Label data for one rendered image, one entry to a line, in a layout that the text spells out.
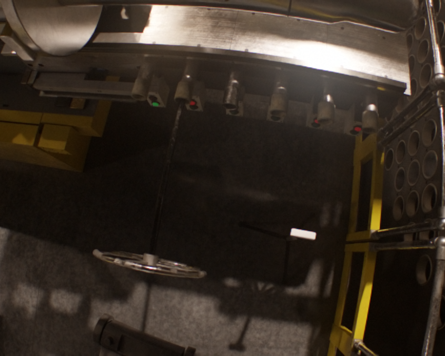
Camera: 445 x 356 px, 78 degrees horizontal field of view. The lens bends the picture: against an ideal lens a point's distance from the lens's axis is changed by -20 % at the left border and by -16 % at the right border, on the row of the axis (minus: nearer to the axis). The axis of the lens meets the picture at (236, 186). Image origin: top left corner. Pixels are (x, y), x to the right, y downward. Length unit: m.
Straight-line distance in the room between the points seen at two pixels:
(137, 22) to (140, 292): 1.48
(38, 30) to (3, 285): 2.06
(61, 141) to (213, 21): 0.90
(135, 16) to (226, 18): 0.41
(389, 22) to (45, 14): 0.73
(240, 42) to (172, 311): 1.50
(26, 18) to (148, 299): 1.67
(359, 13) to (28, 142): 1.57
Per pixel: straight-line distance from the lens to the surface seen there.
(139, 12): 1.48
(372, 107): 1.24
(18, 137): 1.85
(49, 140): 1.70
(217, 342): 2.00
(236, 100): 1.16
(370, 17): 0.70
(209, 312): 1.96
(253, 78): 1.29
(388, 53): 1.35
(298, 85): 1.29
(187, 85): 1.19
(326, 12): 0.68
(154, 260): 1.08
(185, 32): 1.28
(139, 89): 1.23
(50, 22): 0.82
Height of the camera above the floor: 1.92
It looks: 79 degrees down
